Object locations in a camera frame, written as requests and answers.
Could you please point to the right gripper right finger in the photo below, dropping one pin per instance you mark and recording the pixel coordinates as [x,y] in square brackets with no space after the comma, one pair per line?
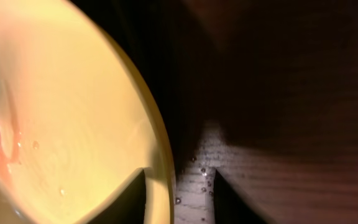
[229,206]

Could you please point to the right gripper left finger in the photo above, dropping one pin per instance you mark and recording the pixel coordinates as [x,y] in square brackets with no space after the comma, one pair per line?
[128,207]

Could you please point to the yellow plate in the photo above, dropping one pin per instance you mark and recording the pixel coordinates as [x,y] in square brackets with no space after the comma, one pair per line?
[77,120]

